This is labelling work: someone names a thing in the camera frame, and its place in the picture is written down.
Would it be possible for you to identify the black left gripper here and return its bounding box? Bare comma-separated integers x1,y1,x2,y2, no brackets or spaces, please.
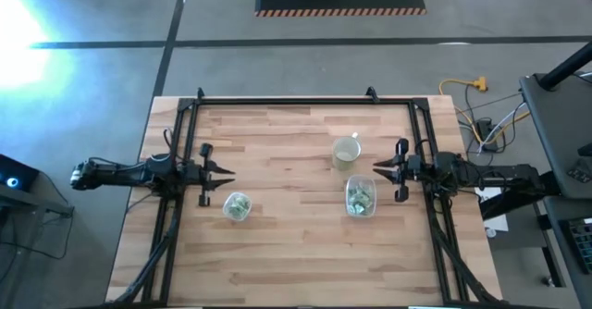
183,142,237,208

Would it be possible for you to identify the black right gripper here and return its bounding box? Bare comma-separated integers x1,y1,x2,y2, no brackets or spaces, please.
372,137,425,204

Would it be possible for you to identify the round clear plastic container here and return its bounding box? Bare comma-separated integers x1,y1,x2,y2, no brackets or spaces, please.
222,191,253,222

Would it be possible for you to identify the pale green mug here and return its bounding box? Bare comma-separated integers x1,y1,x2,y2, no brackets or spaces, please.
331,132,363,172

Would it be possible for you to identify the rectangular clear plastic container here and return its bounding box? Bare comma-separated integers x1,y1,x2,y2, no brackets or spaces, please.
344,174,377,219

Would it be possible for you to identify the white paper sheet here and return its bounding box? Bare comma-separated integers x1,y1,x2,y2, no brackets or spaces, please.
472,183,510,234

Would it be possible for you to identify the black power strip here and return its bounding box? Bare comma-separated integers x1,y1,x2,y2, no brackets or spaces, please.
475,117,500,153

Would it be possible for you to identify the grey cart top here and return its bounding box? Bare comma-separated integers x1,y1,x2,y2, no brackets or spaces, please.
518,71,592,200

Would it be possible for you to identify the dark side stand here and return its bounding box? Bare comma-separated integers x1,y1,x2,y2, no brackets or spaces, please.
0,183,75,260

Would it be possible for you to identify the black device with blue light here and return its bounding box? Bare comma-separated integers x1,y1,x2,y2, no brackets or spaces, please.
0,154,41,192

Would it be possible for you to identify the black pole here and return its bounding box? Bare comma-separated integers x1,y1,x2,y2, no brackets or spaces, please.
538,40,592,91

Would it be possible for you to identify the black keyboard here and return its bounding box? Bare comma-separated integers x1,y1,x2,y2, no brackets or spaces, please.
559,216,592,276

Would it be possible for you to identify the dark low table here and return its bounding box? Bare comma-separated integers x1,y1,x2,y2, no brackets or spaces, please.
540,195,592,309

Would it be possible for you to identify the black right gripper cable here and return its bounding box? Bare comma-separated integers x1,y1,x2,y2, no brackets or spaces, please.
413,138,434,158

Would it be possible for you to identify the yellow extension cable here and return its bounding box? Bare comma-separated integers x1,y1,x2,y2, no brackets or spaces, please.
438,76,533,146

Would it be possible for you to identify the black aluminium rig frame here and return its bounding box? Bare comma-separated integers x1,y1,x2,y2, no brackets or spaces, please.
110,85,505,309

